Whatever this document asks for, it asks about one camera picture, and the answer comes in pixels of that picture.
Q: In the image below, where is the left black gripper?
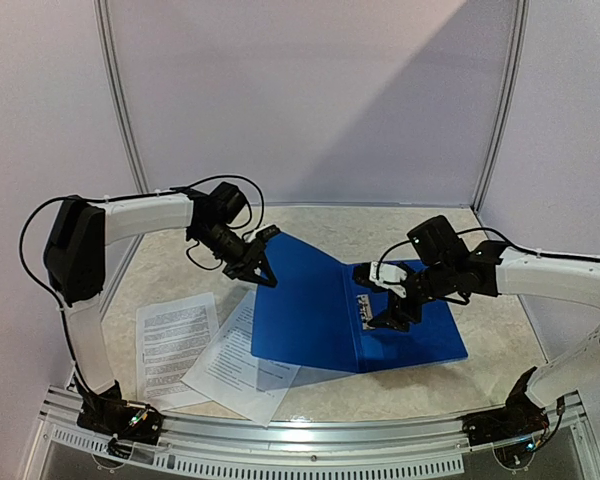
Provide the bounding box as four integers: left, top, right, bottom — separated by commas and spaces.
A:
193, 222, 278, 288

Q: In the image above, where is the blue plastic folder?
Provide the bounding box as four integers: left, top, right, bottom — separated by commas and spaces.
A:
251, 233, 468, 374

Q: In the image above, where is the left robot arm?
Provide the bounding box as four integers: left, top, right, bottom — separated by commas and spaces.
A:
33, 175, 280, 434

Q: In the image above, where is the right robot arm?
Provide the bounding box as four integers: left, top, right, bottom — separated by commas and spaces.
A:
353, 215, 600, 436

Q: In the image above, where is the metal folder clip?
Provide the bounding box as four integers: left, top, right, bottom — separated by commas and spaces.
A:
356, 294, 374, 330

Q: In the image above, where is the right printed paper sheet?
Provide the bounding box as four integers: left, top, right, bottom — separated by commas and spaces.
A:
182, 291, 299, 427

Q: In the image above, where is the printed paper sheet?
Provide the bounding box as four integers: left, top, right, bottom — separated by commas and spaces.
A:
182, 291, 299, 427
136, 293, 219, 411

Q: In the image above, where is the left printed paper sheet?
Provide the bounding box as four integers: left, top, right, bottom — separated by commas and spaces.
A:
136, 293, 219, 411

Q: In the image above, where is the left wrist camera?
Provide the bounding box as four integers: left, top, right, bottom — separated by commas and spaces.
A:
255, 224, 281, 243

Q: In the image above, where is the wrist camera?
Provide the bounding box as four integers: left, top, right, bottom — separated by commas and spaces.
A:
255, 224, 281, 243
352, 261, 415, 298

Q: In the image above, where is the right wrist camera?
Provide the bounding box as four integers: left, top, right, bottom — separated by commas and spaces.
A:
352, 261, 415, 298

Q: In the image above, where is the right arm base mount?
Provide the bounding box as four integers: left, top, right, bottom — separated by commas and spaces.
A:
461, 368, 566, 471

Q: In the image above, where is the aluminium front rail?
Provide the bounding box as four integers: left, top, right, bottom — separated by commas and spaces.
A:
25, 387, 600, 479

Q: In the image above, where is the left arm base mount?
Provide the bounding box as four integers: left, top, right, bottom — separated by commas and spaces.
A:
76, 381, 165, 446

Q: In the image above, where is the right aluminium frame post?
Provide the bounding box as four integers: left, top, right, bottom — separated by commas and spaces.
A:
471, 0, 529, 215

